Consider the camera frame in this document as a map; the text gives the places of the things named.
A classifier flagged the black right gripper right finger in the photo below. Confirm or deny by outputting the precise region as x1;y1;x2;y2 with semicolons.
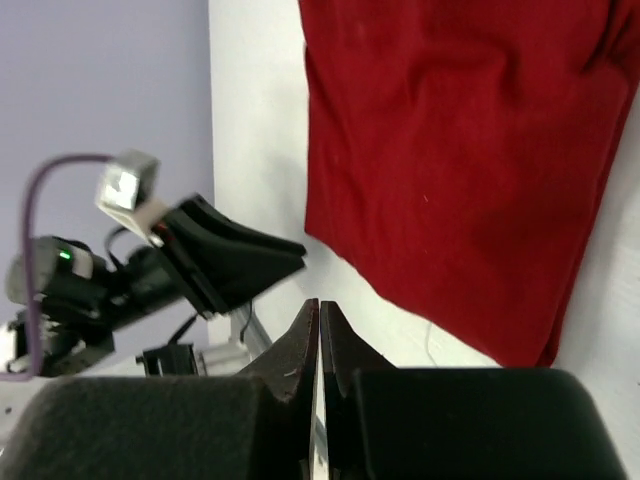
319;301;626;479

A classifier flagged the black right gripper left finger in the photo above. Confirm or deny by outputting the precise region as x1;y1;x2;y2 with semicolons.
1;300;319;479

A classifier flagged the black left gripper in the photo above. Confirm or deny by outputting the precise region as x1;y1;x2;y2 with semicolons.
35;195;306;375

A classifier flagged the red t shirt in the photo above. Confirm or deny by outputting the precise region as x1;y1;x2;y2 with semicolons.
299;1;639;367

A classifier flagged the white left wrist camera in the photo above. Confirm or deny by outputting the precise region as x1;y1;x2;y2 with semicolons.
95;150;169;243

